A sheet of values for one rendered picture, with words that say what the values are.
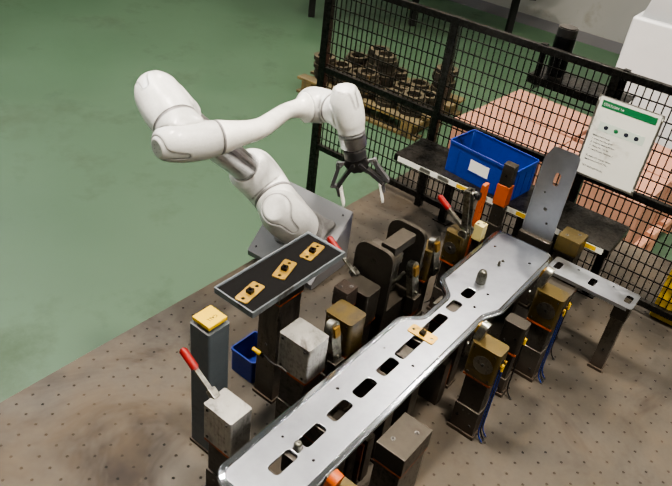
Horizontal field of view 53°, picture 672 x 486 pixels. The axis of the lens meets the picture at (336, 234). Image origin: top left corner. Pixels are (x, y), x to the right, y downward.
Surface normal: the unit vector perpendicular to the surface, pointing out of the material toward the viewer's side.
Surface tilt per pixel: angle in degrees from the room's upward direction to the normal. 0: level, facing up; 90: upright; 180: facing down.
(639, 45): 90
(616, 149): 90
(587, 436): 0
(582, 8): 90
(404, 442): 0
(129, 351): 0
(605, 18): 90
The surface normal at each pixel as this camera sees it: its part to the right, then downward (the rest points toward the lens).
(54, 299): 0.11, -0.82
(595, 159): -0.62, 0.39
